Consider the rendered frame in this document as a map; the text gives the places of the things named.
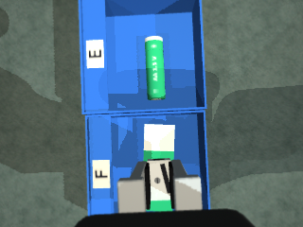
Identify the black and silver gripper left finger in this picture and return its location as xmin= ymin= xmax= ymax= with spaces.
xmin=116 ymin=161 xmax=152 ymax=213

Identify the blue three-compartment bin rack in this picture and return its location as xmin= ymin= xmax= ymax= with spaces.
xmin=79 ymin=0 xmax=210 ymax=216

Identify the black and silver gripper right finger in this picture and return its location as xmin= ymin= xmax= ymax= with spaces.
xmin=169 ymin=160 xmax=203 ymax=211

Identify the green aa battery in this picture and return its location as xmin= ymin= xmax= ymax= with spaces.
xmin=145 ymin=36 xmax=166 ymax=100

